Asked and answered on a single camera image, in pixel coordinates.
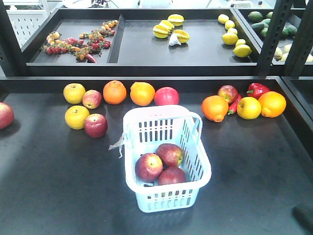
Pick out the yellow apple back left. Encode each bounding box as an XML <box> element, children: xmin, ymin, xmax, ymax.
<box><xmin>63</xmin><ymin>83</ymin><xmax>86</xmax><ymax>104</ymax></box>

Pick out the red apple behind oranges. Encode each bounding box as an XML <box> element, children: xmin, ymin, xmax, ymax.
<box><xmin>218</xmin><ymin>85</ymin><xmax>239</xmax><ymax>104</ymax></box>

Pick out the cherry tomato vine pile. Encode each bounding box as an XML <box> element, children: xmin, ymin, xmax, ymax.
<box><xmin>40</xmin><ymin>20</ymin><xmax>119</xmax><ymax>63</ymax></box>

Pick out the red apple far corner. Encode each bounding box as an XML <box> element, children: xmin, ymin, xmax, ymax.
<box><xmin>0</xmin><ymin>102</ymin><xmax>14</xmax><ymax>129</ymax></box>

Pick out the small red apple back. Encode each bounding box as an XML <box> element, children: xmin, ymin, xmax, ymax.
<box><xmin>82</xmin><ymin>90</ymin><xmax>102</xmax><ymax>109</ymax></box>

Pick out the white garlic bulb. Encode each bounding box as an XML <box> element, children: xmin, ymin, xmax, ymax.
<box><xmin>169</xmin><ymin>33</ymin><xmax>181</xmax><ymax>47</ymax></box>

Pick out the black wooden display stand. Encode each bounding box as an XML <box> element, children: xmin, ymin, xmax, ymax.
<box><xmin>0</xmin><ymin>8</ymin><xmax>313</xmax><ymax>235</ymax></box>

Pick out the red bell pepper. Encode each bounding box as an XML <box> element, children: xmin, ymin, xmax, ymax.
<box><xmin>246</xmin><ymin>83</ymin><xmax>270</xmax><ymax>99</ymax></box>

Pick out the orange left of pair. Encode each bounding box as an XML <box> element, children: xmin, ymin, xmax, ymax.
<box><xmin>201</xmin><ymin>95</ymin><xmax>229</xmax><ymax>122</ymax></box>

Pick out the large orange right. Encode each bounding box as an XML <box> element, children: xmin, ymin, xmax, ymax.
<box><xmin>258</xmin><ymin>91</ymin><xmax>287</xmax><ymax>118</ymax></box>

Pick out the red apple bottom edge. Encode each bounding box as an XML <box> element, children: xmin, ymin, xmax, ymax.
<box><xmin>155</xmin><ymin>143</ymin><xmax>184</xmax><ymax>167</ymax></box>

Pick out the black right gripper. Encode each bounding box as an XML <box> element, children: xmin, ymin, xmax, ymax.
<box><xmin>292</xmin><ymin>203</ymin><xmax>313</xmax><ymax>233</ymax></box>

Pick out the yellow apple front left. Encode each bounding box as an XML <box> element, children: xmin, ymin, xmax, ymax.
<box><xmin>65</xmin><ymin>105</ymin><xmax>90</xmax><ymax>130</ymax></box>

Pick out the dark red apple left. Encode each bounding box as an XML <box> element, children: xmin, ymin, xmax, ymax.
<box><xmin>84</xmin><ymin>114</ymin><xmax>108</xmax><ymax>139</ymax></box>

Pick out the light blue plastic basket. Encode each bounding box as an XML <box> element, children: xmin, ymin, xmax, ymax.
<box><xmin>109</xmin><ymin>105</ymin><xmax>212</xmax><ymax>212</ymax></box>

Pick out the yellow apple by orange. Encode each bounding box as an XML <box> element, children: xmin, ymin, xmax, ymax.
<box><xmin>237</xmin><ymin>97</ymin><xmax>262</xmax><ymax>120</ymax></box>

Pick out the big red apple back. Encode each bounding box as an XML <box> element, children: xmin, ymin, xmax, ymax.
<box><xmin>154</xmin><ymin>87</ymin><xmax>179</xmax><ymax>106</ymax></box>

